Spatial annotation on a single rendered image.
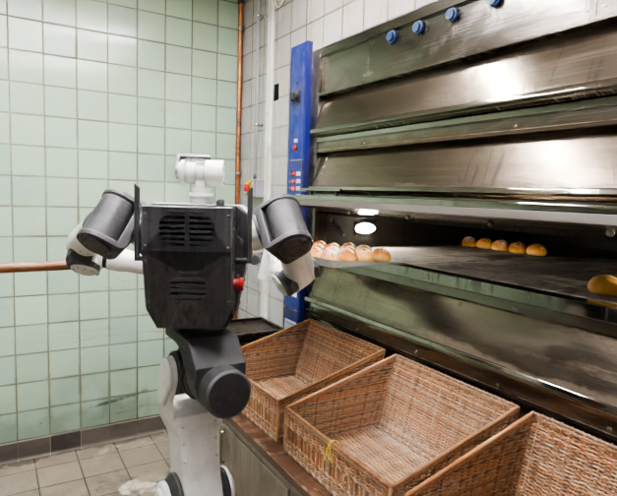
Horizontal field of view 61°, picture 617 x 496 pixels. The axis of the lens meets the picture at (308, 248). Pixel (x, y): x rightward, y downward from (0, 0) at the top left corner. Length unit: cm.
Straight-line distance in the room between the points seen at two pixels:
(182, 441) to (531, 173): 119
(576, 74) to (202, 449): 137
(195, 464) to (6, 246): 186
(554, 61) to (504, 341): 81
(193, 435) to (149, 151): 198
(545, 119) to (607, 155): 21
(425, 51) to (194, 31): 166
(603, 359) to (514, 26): 97
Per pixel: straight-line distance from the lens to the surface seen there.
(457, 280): 181
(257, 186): 297
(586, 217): 137
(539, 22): 173
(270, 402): 193
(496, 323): 175
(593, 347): 158
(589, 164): 154
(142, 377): 330
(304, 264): 144
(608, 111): 154
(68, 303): 311
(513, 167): 168
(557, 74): 163
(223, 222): 118
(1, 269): 180
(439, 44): 199
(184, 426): 146
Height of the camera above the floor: 143
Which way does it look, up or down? 6 degrees down
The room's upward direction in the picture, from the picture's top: 2 degrees clockwise
